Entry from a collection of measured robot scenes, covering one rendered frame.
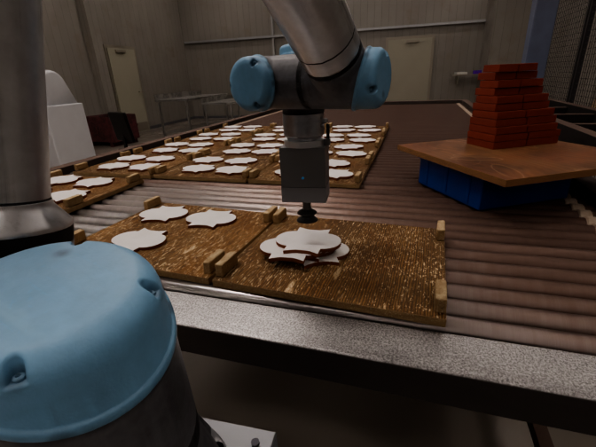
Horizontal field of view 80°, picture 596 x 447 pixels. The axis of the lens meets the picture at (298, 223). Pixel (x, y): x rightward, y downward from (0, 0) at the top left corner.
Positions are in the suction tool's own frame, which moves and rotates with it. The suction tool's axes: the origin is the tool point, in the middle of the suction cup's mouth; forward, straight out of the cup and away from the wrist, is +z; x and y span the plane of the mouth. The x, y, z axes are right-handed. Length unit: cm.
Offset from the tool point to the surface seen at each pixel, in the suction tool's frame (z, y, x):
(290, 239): 4.3, 3.6, 0.7
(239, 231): 7.7, 18.5, -9.6
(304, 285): 7.7, -1.3, 12.0
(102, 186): 8, 84, -44
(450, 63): -39, -229, -1118
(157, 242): 6.9, 34.9, -0.2
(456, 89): 31, -254, -1116
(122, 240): 6.9, 43.8, -0.3
